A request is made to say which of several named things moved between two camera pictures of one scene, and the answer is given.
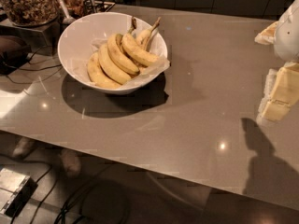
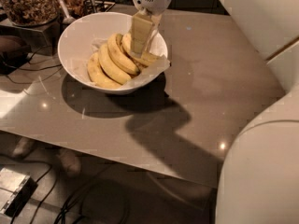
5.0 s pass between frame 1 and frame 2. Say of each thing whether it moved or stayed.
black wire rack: stayed
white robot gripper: moved
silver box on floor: stayed
